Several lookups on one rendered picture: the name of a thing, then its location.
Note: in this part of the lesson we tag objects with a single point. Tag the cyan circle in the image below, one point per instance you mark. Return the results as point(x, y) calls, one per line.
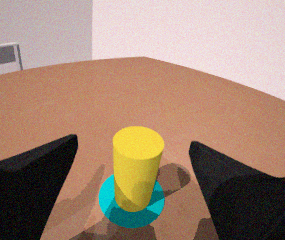
point(125, 218)

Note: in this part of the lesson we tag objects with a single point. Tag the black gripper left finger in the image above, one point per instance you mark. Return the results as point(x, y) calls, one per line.
point(29, 185)

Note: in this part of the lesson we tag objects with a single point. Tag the yellow cylinder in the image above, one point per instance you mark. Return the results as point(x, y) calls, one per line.
point(136, 155)

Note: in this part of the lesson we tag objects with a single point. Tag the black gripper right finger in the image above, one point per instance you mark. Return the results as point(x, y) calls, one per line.
point(245, 204)

